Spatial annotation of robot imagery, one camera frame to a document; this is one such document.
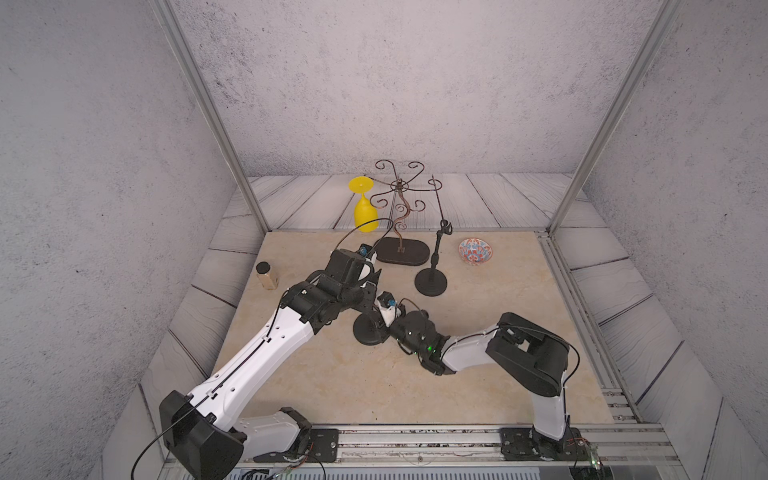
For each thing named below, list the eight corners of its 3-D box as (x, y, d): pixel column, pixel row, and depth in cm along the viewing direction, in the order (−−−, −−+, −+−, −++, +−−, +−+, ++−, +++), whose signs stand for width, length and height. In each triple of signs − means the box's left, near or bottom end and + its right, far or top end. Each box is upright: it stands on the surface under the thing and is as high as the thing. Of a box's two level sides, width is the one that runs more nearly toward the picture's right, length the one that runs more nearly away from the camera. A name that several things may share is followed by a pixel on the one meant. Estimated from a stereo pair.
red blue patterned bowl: (471, 269, 111) (474, 260, 107) (456, 251, 116) (458, 243, 113) (493, 259, 114) (496, 250, 110) (477, 242, 120) (479, 233, 116)
